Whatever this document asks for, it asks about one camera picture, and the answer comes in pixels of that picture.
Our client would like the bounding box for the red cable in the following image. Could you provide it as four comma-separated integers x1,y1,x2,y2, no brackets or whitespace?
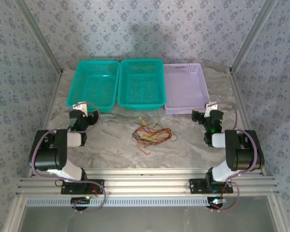
136,141,150,155
131,129,170,145
132,128,172,138

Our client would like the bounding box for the green plastic basket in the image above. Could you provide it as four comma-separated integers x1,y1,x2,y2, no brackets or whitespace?
67,59,120,113
117,58,166,112

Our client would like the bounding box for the purple plastic basket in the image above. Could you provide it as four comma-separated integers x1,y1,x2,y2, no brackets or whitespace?
163,62,211,116

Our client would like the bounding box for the black controller board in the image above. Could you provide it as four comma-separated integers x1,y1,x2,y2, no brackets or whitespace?
71,197,92,210
206,197,227,210

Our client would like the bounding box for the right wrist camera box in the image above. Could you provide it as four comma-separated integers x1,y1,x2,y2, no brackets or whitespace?
204,101,218,116

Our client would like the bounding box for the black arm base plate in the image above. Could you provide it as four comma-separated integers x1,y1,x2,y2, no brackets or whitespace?
60,179,105,195
188,178,234,194

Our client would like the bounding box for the aluminium rail beam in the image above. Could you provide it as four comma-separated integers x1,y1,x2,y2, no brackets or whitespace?
15,168,280,196

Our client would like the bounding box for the aluminium frame post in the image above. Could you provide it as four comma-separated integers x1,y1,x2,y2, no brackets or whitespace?
14,0,64,73
229,0,278,73

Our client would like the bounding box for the grey slotted cable duct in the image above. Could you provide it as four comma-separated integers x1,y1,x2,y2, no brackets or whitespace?
26,196,212,207

